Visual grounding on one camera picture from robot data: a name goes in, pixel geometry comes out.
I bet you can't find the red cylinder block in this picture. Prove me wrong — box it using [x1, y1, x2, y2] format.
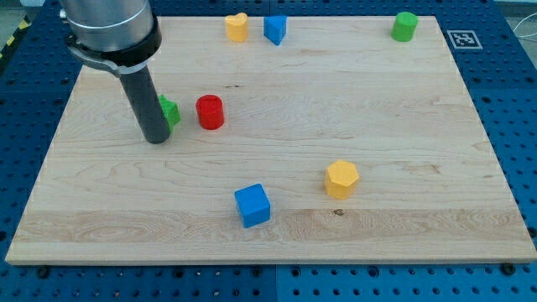
[196, 95, 225, 130]

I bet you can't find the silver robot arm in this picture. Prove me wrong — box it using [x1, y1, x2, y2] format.
[60, 0, 162, 77]

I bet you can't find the blue cube block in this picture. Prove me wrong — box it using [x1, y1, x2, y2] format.
[234, 184, 271, 228]

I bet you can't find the wooden board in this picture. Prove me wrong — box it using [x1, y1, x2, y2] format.
[6, 17, 536, 265]

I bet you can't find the yellow hexagon block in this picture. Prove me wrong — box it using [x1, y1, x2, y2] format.
[324, 159, 360, 200]

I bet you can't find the green star block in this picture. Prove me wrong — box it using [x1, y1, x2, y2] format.
[159, 95, 181, 133]

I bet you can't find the blue triangle block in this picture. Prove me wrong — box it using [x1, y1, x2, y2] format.
[263, 15, 287, 46]

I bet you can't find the yellow heart block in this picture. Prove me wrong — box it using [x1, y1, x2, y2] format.
[224, 13, 249, 42]

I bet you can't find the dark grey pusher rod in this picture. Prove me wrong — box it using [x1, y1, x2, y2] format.
[120, 66, 170, 144]

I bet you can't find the green cylinder block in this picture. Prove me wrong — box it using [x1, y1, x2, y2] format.
[390, 12, 419, 42]

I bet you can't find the white fiducial marker tag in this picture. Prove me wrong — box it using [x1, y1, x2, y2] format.
[446, 29, 482, 50]

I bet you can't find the white cable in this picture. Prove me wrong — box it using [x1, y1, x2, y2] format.
[512, 11, 537, 44]

